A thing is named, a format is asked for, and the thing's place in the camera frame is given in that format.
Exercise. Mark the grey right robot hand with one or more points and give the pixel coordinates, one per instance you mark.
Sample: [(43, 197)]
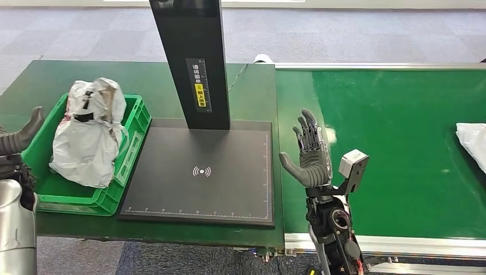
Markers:
[(313, 167)]

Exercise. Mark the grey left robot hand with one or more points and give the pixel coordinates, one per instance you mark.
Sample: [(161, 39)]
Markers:
[(19, 138)]

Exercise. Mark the grey plastic mailer red print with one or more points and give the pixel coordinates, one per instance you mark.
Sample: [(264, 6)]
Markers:
[(87, 144)]

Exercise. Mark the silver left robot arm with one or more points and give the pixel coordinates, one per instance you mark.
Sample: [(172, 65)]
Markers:
[(15, 212)]

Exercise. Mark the green conveyor belt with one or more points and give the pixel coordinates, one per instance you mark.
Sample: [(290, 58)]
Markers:
[(398, 151)]

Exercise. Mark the dark green table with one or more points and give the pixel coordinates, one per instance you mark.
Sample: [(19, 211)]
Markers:
[(45, 72)]

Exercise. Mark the green plastic crate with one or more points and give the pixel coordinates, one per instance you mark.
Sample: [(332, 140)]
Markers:
[(129, 151)]

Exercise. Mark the white roller end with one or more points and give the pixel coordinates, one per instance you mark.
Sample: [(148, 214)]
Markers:
[(262, 58)]

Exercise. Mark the black yellow column label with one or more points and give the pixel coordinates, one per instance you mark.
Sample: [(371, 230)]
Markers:
[(199, 85)]

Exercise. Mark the plain white plastic mailer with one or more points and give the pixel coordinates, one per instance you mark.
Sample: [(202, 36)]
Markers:
[(474, 144)]

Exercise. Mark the black scanner column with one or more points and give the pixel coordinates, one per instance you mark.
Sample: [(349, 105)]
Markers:
[(191, 38)]

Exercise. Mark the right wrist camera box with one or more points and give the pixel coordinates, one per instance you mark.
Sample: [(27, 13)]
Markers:
[(354, 167)]

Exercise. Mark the black scanner base plate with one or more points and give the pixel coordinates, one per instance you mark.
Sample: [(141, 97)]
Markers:
[(227, 182)]

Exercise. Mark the metal bracket under table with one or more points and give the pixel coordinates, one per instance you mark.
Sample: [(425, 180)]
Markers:
[(270, 255)]

